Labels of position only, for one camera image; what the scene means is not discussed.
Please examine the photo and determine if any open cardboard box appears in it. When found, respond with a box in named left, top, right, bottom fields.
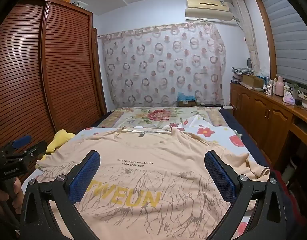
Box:
left=242, top=74, right=265, bottom=88

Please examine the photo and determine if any brown slatted wooden wardrobe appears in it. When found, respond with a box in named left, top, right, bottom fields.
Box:
left=0, top=0, right=108, bottom=180

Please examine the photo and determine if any beige wall air conditioner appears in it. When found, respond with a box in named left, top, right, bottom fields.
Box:
left=185, top=0, right=234, bottom=22

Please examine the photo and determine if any pink thermos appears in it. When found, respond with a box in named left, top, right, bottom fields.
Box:
left=275, top=76, right=285, bottom=97

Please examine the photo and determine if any floral quilt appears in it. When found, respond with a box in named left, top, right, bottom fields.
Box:
left=97, top=106, right=227, bottom=130

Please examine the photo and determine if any long wooden cabinet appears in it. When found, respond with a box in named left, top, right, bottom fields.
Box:
left=230, top=81, right=307, bottom=173

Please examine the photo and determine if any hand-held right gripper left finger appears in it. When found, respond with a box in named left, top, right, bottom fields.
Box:
left=20, top=150, right=101, bottom=240

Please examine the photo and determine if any tied lace curtain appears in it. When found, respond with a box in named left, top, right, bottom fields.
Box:
left=231, top=0, right=261, bottom=75

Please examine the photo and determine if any ring patterned curtain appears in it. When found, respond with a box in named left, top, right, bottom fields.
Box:
left=99, top=22, right=227, bottom=108

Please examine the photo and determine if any white flower print blanket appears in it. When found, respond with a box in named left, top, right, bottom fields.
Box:
left=21, top=125, right=271, bottom=240

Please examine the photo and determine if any beige printed T-shirt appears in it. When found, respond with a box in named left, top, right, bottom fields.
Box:
left=36, top=126, right=270, bottom=240

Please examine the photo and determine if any blue plastic bag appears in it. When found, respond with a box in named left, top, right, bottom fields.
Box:
left=177, top=92, right=196, bottom=100

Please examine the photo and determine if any grey window blind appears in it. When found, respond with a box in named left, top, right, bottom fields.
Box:
left=258, top=0, right=307, bottom=90

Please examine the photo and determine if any purple plastic pack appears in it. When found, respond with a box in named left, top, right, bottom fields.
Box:
left=283, top=91, right=296, bottom=104

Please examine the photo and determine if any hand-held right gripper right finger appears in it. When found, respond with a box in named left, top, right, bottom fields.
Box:
left=204, top=150, right=287, bottom=240

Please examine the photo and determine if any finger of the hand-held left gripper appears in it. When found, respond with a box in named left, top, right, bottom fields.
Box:
left=19, top=141, right=48, bottom=159
left=4, top=134, right=33, bottom=153

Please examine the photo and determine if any person's left hand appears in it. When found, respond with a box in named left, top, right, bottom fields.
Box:
left=0, top=177, right=23, bottom=218

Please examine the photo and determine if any small cardboard box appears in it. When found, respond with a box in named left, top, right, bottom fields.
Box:
left=177, top=99, right=197, bottom=107

